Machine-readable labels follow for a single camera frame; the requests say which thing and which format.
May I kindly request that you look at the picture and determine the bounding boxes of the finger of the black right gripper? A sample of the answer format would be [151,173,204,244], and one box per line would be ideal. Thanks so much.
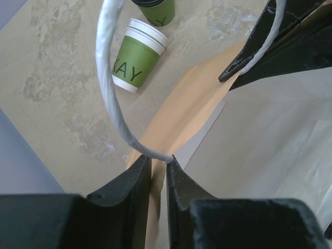
[218,1,331,89]

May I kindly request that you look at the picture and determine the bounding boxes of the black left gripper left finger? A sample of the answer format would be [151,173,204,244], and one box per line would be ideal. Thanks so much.
[1,156,151,248]

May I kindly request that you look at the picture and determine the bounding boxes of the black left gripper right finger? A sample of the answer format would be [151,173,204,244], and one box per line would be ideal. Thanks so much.
[166,159,329,248]

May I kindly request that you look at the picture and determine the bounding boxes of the brown paper bag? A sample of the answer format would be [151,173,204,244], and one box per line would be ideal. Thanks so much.
[95,0,332,249]

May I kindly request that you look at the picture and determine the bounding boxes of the green paper coffee cup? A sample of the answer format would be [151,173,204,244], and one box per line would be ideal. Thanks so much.
[138,0,175,27]

